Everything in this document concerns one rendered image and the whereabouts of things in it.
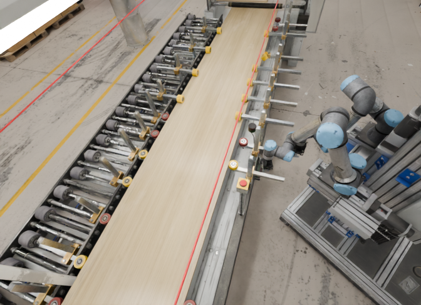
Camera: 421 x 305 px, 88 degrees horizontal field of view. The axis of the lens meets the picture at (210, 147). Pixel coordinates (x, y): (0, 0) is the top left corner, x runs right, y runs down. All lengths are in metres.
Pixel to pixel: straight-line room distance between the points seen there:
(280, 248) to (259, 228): 0.28
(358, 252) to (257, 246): 0.89
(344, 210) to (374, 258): 0.91
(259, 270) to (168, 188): 1.25
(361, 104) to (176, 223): 1.40
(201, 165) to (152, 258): 0.76
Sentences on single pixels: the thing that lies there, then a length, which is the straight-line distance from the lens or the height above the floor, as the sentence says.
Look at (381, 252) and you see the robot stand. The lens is 2.61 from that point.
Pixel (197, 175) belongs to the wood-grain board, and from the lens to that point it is 1.78.
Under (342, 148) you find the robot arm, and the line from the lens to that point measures 1.27.
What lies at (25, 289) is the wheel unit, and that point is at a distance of 1.86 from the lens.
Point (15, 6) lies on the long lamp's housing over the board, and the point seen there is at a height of 2.34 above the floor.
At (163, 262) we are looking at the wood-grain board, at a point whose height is 0.90.
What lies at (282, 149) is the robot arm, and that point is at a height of 1.26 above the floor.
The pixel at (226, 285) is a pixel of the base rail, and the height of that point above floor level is 0.70.
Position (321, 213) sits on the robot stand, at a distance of 2.51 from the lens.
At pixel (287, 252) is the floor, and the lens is 2.54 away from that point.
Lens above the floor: 2.45
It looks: 54 degrees down
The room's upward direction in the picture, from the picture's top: 9 degrees counter-clockwise
